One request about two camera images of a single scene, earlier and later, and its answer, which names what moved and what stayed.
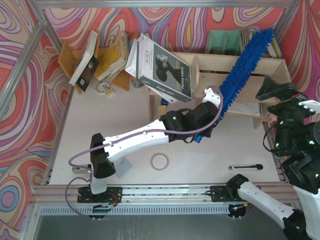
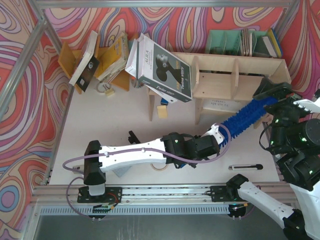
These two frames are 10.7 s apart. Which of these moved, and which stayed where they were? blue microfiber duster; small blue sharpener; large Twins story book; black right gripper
Moved: blue microfiber duster
Stayed: large Twins story book; black right gripper; small blue sharpener
